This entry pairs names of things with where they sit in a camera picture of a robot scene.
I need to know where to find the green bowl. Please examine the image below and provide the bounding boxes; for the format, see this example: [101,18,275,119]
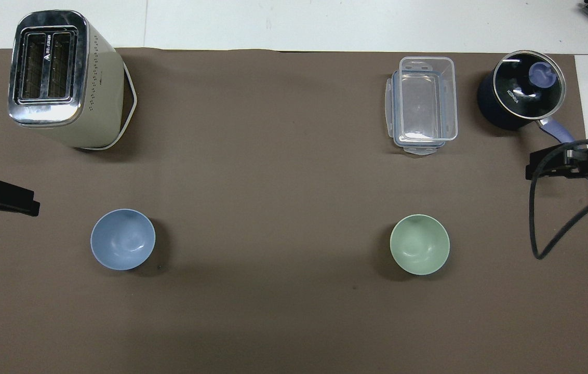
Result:
[389,213,451,276]

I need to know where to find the blue bowl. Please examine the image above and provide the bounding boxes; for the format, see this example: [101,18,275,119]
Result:
[90,208,156,272]

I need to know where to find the clear container lid blue seal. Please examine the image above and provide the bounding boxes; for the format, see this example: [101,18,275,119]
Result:
[385,70,449,156]

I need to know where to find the clear plastic container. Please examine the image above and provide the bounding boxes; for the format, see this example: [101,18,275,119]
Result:
[398,56,459,144]

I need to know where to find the dark blue pot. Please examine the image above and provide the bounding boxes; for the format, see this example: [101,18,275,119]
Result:
[476,61,578,144]

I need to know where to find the cream and chrome toaster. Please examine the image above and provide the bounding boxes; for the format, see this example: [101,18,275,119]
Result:
[7,9,138,152]

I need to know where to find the glass pot lid purple knob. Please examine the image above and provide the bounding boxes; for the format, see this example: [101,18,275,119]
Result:
[493,50,568,122]

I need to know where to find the black cable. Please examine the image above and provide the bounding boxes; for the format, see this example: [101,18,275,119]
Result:
[528,140,588,261]

